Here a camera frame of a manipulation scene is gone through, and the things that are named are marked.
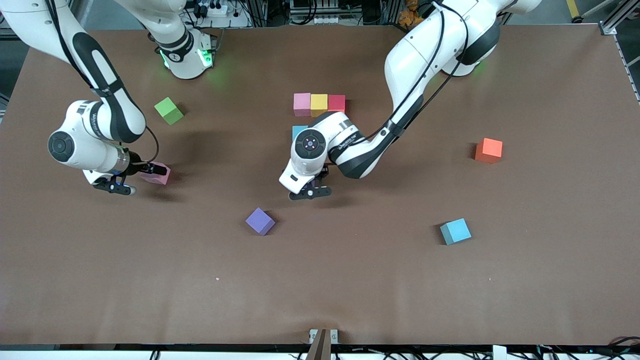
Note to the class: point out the aluminium frame profile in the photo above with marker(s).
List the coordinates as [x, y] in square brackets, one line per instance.
[10, 32]
[612, 26]

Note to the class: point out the light blue foam cube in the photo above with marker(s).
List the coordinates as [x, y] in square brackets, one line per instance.
[298, 132]
[455, 230]

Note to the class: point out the bag of orange items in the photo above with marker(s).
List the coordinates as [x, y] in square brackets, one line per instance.
[409, 15]

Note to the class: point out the red foam cube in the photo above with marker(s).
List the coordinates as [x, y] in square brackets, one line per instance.
[337, 103]

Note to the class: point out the metal clamp bracket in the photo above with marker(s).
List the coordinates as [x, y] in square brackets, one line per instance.
[323, 345]

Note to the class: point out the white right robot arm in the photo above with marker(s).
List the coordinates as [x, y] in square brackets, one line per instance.
[100, 120]

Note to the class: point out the green foam cube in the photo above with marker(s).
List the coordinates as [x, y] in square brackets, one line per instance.
[169, 111]

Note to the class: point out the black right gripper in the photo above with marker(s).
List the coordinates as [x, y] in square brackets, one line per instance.
[138, 167]

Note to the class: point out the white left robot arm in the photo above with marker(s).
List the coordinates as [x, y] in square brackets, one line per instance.
[415, 65]

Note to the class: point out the orange foam cube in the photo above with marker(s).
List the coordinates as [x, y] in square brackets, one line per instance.
[488, 150]

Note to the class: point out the pink foam cube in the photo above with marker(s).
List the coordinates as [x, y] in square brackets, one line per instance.
[302, 104]
[160, 178]

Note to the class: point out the white power strip with plugs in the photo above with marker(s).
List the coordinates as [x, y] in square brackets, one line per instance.
[220, 11]

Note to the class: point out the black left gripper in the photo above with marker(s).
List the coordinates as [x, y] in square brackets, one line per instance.
[323, 174]

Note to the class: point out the white tag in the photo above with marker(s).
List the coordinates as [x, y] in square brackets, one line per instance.
[499, 352]

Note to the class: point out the yellow foam cube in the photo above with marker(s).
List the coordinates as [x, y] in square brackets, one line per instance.
[319, 104]

